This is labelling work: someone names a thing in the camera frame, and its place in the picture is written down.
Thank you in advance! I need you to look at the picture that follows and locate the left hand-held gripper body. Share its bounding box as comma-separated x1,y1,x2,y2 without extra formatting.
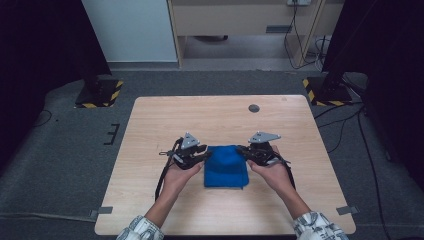
168,131,201,170

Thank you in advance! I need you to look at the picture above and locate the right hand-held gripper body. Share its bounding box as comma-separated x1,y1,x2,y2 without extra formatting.
248,131,282,167

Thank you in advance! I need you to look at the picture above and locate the blue cloth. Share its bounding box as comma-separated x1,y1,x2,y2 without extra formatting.
203,144,250,189

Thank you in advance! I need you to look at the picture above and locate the person's right hand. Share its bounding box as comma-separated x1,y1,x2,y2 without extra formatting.
247,145,293,204

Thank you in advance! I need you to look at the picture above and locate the person's left hand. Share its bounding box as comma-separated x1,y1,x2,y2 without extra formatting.
163,161,205,204

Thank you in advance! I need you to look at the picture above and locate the black stand with striped base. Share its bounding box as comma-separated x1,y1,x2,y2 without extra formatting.
74,56,124,109
302,33,354,107

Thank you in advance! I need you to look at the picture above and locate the grey tape piece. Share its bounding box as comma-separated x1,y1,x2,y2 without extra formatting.
89,206,114,219
335,205,360,216

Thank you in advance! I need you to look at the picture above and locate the dark round object under desk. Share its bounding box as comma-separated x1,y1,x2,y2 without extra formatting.
193,35,229,43

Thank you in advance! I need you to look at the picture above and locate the beige wooden desk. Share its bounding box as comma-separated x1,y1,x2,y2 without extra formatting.
166,0,346,68

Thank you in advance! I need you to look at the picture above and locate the white cabinet panel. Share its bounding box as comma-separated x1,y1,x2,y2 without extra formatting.
82,0,178,63

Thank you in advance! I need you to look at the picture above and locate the dark curtain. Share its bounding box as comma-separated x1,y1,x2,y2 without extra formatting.
0,0,113,168
321,0,424,183

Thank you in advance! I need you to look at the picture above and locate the left hand-held gripper black cable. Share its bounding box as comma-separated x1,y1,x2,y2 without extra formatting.
154,138,184,201

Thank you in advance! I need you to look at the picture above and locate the hand-held gripper black cable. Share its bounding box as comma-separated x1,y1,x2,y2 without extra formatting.
154,138,184,201
274,152,297,191

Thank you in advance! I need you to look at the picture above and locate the right hand-held gripper black cable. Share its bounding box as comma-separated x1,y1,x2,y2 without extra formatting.
274,152,297,191

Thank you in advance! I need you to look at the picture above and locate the long black floor cable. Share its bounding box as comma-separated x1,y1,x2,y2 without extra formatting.
357,106,387,240

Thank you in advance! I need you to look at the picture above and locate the black hanging power cable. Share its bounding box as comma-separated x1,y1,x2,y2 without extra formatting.
283,3,323,70

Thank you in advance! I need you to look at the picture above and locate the thin black floor cable loop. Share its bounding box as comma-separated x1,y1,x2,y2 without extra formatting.
31,109,53,128

